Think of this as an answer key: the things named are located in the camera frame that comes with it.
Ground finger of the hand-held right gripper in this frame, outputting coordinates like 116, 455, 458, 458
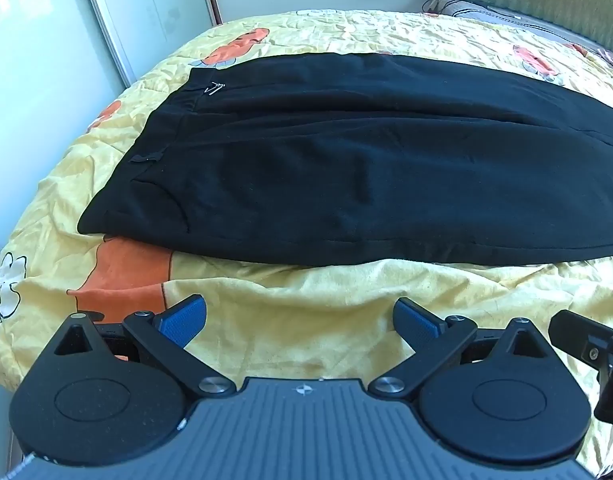
548, 310, 613, 368

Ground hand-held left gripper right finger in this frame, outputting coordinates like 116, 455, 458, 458
369, 297, 555, 402

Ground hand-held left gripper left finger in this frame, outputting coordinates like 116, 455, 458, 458
50, 294, 237, 402

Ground black pants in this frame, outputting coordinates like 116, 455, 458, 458
78, 51, 613, 267

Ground yellow carrot print blanket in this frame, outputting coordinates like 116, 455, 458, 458
0, 8, 613, 480

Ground glossy wardrobe door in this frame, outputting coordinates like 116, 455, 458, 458
0, 0, 134, 266

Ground white framed wardrobe door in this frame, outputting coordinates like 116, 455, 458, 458
78, 0, 223, 88

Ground grey printed pillow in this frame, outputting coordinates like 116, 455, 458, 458
421, 0, 613, 78

